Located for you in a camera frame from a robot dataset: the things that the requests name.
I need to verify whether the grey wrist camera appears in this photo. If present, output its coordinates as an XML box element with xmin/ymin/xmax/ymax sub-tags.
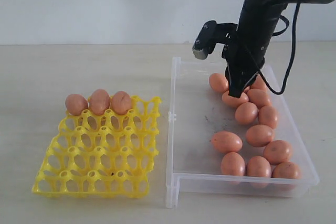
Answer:
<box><xmin>192</xmin><ymin>20</ymin><xmax>237</xmax><ymax>60</ymax></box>

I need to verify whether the clear plastic bin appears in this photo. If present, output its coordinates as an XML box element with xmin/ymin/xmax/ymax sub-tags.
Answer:
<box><xmin>166</xmin><ymin>57</ymin><xmax>319</xmax><ymax>208</ymax></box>

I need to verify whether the black cable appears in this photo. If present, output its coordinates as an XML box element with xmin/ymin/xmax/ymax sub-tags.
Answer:
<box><xmin>225</xmin><ymin>0</ymin><xmax>323</xmax><ymax>95</ymax></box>

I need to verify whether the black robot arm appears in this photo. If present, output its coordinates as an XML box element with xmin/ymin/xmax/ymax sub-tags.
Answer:
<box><xmin>222</xmin><ymin>0</ymin><xmax>334</xmax><ymax>98</ymax></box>

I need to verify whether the brown egg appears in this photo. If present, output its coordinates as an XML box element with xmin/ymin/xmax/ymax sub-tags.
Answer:
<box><xmin>247</xmin><ymin>89</ymin><xmax>271</xmax><ymax>109</ymax></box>
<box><xmin>263</xmin><ymin>140</ymin><xmax>292</xmax><ymax>165</ymax></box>
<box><xmin>65</xmin><ymin>94</ymin><xmax>89</xmax><ymax>116</ymax></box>
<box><xmin>208</xmin><ymin>73</ymin><xmax>229</xmax><ymax>93</ymax></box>
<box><xmin>250</xmin><ymin>75</ymin><xmax>268</xmax><ymax>91</ymax></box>
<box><xmin>220</xmin><ymin>152</ymin><xmax>245</xmax><ymax>176</ymax></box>
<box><xmin>211</xmin><ymin>131</ymin><xmax>243</xmax><ymax>153</ymax></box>
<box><xmin>235</xmin><ymin>102</ymin><xmax>258</xmax><ymax>125</ymax></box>
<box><xmin>258</xmin><ymin>105</ymin><xmax>279</xmax><ymax>129</ymax></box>
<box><xmin>89</xmin><ymin>89</ymin><xmax>110</xmax><ymax>115</ymax></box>
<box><xmin>246</xmin><ymin>156</ymin><xmax>272</xmax><ymax>177</ymax></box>
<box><xmin>222</xmin><ymin>91</ymin><xmax>249</xmax><ymax>108</ymax></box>
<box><xmin>111</xmin><ymin>91</ymin><xmax>132</xmax><ymax>115</ymax></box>
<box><xmin>246</xmin><ymin>124</ymin><xmax>275</xmax><ymax>147</ymax></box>
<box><xmin>272</xmin><ymin>162</ymin><xmax>302</xmax><ymax>179</ymax></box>

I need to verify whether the yellow plastic egg tray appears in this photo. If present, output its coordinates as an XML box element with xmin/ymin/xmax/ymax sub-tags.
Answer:
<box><xmin>32</xmin><ymin>95</ymin><xmax>161</xmax><ymax>198</ymax></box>

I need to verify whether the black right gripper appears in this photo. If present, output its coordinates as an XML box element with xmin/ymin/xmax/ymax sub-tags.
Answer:
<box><xmin>222</xmin><ymin>31</ymin><xmax>265</xmax><ymax>98</ymax></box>

